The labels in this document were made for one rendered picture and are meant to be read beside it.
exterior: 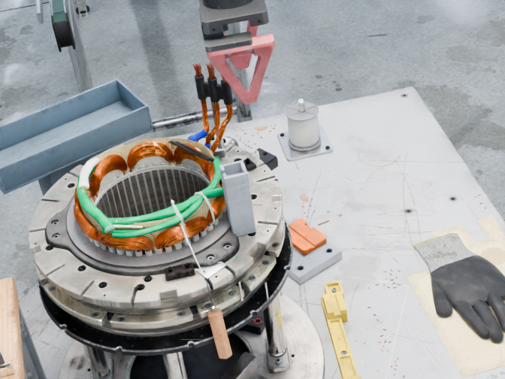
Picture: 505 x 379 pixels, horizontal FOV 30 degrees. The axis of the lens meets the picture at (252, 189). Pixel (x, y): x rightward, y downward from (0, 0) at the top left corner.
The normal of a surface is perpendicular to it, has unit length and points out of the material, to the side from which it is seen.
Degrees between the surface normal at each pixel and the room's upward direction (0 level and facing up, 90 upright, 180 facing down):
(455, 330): 0
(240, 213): 90
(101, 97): 90
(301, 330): 0
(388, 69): 0
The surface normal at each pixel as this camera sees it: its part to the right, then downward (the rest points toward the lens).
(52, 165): 0.54, 0.48
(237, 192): 0.24, 0.58
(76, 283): -0.11, -0.78
